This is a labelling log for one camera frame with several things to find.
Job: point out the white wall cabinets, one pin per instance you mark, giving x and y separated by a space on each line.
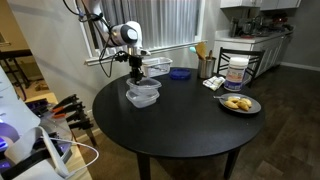
260 3

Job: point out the white window sill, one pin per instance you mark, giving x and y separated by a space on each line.
180 45

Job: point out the silver fork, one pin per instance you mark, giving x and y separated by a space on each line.
218 97

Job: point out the gray plate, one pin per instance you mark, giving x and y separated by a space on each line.
255 107

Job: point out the brown object on floor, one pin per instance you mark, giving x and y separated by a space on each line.
41 87

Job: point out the metal pot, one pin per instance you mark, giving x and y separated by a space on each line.
248 27

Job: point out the folded patterned napkin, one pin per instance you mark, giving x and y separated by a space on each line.
213 82

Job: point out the black metal rack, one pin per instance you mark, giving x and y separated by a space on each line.
15 54

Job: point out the metal utensil holder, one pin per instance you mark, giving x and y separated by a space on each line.
206 68

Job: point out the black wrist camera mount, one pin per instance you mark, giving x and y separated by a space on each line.
121 56

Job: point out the black table leg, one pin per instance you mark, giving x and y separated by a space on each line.
143 166
231 165

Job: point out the black orange bar clamp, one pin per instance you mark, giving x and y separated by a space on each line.
71 108
66 100
81 125

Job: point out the large clear plastic lunchbox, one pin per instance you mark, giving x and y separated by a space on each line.
148 84

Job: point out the blue plastic lid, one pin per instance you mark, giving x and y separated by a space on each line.
180 73

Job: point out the golden baked pastry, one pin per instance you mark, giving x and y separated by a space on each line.
247 101
231 104
233 99
243 105

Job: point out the red kitchen item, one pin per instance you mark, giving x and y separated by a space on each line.
279 20

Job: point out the teal utensil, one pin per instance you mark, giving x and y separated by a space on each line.
192 50

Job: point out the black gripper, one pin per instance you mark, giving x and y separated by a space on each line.
136 65

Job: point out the clear rectangular storage bin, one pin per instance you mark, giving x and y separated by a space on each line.
159 68

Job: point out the black coffee maker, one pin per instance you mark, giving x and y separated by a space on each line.
234 27

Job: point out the black wooden chair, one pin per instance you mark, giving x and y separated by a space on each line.
240 53

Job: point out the white wipes canister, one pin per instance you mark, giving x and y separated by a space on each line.
236 74

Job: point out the white vertical window blinds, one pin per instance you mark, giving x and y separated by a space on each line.
173 20

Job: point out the white kitchen counter cabinet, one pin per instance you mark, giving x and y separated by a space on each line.
270 50

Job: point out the white equipment housing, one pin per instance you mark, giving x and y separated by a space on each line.
16 115

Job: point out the wooden spatula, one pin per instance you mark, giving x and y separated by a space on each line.
201 50

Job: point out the purple black tool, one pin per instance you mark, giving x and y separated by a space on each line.
38 106

